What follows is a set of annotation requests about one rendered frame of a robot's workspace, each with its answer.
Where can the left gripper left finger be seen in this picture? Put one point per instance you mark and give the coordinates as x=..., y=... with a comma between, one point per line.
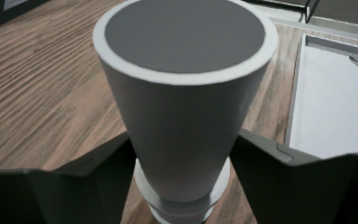
x=91, y=189

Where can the white shallow tray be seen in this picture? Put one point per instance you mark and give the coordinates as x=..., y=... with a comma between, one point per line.
x=323, y=114

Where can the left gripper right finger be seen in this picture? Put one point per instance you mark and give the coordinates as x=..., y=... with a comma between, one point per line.
x=284, y=185

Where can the grey cylinder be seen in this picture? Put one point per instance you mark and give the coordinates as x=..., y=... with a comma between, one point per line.
x=184, y=74

